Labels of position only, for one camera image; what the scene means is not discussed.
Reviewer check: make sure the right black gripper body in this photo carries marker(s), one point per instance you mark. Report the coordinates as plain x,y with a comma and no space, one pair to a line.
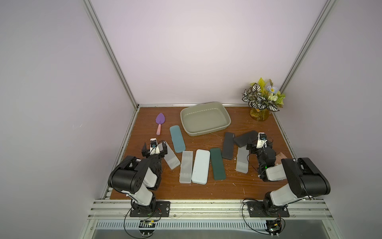
252,149

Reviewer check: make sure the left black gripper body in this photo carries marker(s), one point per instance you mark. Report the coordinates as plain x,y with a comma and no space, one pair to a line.
156,158

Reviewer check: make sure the teal ribbed pencil case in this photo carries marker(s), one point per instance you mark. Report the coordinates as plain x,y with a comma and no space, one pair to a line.
177,139

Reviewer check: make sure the dark grey pencil case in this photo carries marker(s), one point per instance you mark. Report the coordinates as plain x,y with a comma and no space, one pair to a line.
246,138
228,146

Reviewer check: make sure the grey-green plastic storage box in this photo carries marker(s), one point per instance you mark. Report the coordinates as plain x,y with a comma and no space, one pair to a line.
205,118

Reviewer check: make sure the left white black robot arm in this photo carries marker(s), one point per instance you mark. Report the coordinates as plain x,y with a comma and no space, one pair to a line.
138,178

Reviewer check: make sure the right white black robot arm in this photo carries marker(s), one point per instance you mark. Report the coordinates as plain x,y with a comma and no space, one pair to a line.
303,178

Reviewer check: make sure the pale blue white pencil case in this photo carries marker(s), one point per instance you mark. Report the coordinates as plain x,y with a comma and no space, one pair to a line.
201,167

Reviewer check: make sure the dark green pencil case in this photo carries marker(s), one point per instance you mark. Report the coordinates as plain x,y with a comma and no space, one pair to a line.
217,164

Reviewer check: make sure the artificial flower plant in vase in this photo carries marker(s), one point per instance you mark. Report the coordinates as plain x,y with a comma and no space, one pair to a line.
264,98

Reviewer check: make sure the left small circuit board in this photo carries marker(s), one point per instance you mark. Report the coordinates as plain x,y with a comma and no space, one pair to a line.
147,228

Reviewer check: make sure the small circuit board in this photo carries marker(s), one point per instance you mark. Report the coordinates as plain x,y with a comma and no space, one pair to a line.
147,228
274,228

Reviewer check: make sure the right small circuit board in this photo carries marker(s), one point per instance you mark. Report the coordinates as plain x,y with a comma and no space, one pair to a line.
274,228

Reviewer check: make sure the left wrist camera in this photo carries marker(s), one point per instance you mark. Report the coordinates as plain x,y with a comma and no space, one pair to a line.
153,146

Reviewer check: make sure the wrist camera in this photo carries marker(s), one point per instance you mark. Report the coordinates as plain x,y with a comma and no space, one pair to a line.
262,140
153,146

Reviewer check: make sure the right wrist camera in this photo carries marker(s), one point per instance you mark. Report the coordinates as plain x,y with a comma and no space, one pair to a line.
262,140

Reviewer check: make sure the purple trowel pink handle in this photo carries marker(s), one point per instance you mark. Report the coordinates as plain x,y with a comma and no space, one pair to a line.
160,119

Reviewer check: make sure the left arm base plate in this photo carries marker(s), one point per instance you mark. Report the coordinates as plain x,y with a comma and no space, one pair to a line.
156,209

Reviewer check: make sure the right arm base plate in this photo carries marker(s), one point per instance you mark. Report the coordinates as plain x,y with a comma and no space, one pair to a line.
259,209

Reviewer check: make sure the aluminium front rail frame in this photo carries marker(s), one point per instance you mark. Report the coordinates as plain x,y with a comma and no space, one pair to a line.
308,219

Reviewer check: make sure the right aluminium corner post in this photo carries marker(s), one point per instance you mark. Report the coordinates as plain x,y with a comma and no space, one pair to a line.
319,23

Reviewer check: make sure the aluminium corner post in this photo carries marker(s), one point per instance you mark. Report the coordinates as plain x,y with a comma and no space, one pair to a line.
109,51
319,23

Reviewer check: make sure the left aluminium corner post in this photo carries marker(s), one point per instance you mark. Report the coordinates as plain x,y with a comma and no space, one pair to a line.
109,51

